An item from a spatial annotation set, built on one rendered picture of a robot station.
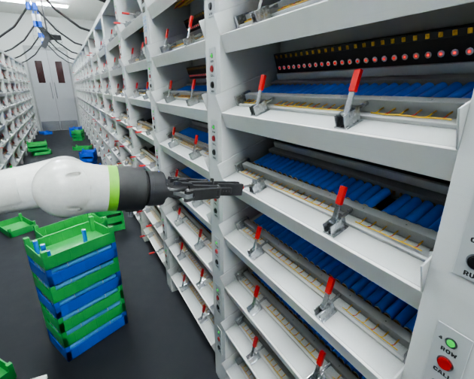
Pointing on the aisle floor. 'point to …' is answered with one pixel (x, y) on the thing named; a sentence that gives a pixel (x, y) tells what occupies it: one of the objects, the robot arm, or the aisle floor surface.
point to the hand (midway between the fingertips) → (228, 188)
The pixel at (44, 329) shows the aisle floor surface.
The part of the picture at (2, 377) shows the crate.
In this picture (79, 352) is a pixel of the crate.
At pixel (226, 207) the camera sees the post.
